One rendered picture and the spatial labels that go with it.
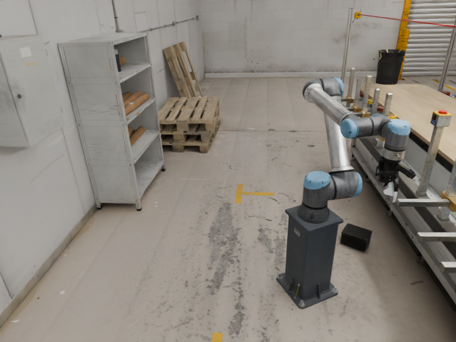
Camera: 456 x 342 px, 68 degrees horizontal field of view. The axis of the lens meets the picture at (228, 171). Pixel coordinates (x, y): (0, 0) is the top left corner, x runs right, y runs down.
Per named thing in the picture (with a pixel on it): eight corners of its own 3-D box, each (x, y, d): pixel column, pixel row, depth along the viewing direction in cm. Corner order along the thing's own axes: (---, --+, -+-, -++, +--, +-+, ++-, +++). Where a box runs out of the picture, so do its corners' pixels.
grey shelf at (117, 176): (97, 210, 333) (56, 43, 264) (129, 169, 413) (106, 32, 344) (140, 211, 329) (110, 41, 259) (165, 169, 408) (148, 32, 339)
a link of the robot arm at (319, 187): (298, 196, 211) (300, 171, 203) (324, 193, 214) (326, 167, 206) (307, 209, 198) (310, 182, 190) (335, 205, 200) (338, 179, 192)
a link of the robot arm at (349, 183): (327, 199, 211) (311, 83, 215) (353, 196, 213) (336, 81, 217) (338, 200, 195) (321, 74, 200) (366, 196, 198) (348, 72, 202)
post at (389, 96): (377, 152, 274) (388, 93, 253) (375, 150, 277) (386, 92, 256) (381, 152, 274) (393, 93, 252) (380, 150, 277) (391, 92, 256)
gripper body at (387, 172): (374, 176, 165) (378, 153, 159) (393, 176, 164) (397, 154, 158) (378, 184, 158) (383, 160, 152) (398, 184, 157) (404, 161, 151)
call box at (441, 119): (435, 128, 186) (439, 115, 182) (429, 124, 192) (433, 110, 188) (448, 128, 185) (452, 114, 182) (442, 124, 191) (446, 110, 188)
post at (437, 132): (419, 196, 206) (437, 126, 186) (415, 192, 211) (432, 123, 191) (426, 196, 206) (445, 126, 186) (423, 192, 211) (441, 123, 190)
